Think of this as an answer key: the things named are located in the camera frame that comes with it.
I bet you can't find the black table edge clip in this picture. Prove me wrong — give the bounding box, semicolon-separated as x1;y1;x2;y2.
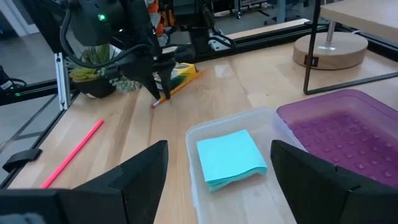
2;148;43;174

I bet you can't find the pink pencil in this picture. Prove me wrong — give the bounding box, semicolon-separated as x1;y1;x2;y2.
39;118;105;190

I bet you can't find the white lamp with wooden base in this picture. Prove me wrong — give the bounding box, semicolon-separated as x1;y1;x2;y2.
292;20;369;71

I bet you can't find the purple studded plastic lid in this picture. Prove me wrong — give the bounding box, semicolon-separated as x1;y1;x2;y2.
275;89;398;190

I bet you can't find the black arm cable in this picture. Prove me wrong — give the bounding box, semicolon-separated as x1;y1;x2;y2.
60;7;153;70

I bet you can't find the silver aluminium post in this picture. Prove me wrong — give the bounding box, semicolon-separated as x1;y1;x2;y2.
54;52;70;111

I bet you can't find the potted succulent plant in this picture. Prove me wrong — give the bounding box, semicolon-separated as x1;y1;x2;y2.
67;43;142;99

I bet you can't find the clear plastic container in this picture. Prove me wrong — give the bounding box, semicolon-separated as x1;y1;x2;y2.
185;107;307;224

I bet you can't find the teal sticky note pad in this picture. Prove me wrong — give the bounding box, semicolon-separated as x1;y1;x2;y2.
196;129;268;192

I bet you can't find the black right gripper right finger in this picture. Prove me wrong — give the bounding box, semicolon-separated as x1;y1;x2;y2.
270;139;398;224

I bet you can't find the black-framed wooden shelf riser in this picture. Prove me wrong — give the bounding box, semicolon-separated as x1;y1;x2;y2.
303;0;398;96

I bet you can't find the yellow green crayon box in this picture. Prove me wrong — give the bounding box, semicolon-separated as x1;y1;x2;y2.
154;62;198;91

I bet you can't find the yellow pencil with red eraser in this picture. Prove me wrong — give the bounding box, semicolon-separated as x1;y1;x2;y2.
150;70;205;109

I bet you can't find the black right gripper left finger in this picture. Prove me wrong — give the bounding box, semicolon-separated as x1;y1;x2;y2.
0;139;169;224

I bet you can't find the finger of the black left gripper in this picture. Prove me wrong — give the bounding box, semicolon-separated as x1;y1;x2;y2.
158;58;177;100
124;62;161;99

